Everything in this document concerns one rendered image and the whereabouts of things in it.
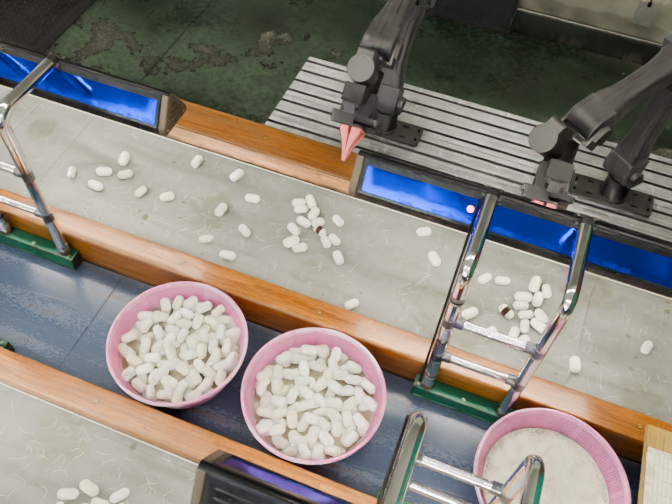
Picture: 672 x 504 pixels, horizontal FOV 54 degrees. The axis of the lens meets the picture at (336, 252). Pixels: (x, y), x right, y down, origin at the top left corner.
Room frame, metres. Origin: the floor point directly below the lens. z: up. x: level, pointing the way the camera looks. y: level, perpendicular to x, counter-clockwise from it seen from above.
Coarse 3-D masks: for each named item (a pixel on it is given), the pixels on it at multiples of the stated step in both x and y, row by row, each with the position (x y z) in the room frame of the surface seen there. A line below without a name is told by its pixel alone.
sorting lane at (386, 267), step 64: (64, 128) 1.16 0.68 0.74; (128, 128) 1.18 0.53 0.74; (64, 192) 0.96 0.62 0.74; (128, 192) 0.97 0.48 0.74; (192, 192) 0.99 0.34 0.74; (256, 192) 1.00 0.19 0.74; (320, 192) 1.01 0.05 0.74; (256, 256) 0.82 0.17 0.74; (320, 256) 0.83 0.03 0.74; (384, 256) 0.84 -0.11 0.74; (448, 256) 0.86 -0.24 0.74; (512, 256) 0.87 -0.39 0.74; (384, 320) 0.68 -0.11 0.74; (512, 320) 0.71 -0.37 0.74; (576, 320) 0.72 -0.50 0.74; (640, 320) 0.73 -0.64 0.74; (576, 384) 0.57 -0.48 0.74; (640, 384) 0.58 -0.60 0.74
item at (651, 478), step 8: (648, 448) 0.44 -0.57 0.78; (648, 456) 0.42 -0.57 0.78; (656, 456) 0.43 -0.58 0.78; (664, 456) 0.43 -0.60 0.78; (648, 464) 0.41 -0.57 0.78; (656, 464) 0.41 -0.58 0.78; (664, 464) 0.41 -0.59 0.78; (648, 472) 0.40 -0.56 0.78; (656, 472) 0.40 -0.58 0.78; (664, 472) 0.40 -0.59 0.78; (648, 480) 0.38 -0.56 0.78; (656, 480) 0.38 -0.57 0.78; (664, 480) 0.38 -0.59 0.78; (648, 488) 0.37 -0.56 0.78; (656, 488) 0.37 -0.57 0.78; (664, 488) 0.37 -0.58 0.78; (648, 496) 0.36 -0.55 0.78; (656, 496) 0.36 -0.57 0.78; (664, 496) 0.36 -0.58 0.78
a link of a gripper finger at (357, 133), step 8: (336, 112) 1.07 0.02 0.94; (336, 120) 1.05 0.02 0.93; (344, 120) 1.05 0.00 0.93; (352, 120) 1.05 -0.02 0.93; (352, 128) 1.04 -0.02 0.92; (360, 128) 1.04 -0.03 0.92; (352, 136) 1.03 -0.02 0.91; (360, 136) 1.06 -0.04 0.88; (352, 144) 1.03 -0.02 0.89; (344, 160) 1.01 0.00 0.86
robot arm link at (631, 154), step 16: (656, 96) 1.13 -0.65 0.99; (656, 112) 1.11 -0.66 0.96; (640, 128) 1.11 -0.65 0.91; (656, 128) 1.10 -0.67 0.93; (624, 144) 1.12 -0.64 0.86; (640, 144) 1.10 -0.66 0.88; (608, 160) 1.12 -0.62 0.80; (624, 160) 1.10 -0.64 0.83; (640, 160) 1.09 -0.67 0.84; (624, 176) 1.08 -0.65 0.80
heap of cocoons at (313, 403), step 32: (288, 352) 0.60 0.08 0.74; (320, 352) 0.60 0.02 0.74; (256, 384) 0.53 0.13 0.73; (288, 384) 0.54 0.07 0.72; (320, 384) 0.53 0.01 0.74; (352, 384) 0.55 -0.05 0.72; (256, 416) 0.47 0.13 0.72; (288, 416) 0.47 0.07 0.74; (320, 416) 0.48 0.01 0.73; (352, 416) 0.48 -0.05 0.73; (288, 448) 0.41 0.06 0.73; (320, 448) 0.41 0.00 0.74
